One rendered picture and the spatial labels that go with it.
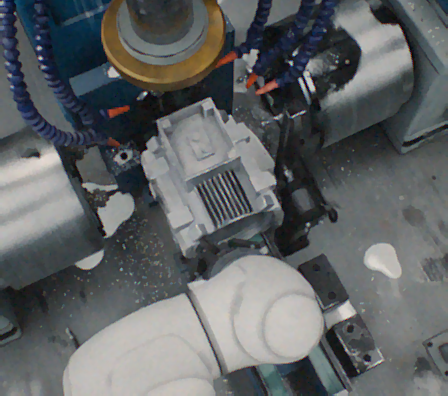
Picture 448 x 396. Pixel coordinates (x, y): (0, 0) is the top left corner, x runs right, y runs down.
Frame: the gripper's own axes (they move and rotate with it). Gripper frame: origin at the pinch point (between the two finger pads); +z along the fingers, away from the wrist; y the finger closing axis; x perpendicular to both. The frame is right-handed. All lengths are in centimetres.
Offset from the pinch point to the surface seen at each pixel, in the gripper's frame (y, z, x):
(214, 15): -13.5, -7.5, -33.4
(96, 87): 5.3, 12.9, -30.8
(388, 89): -40.8, 5.9, -10.7
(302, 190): -19.9, 7.4, -0.4
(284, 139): -18.1, -1.0, -11.4
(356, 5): -42, 9, -26
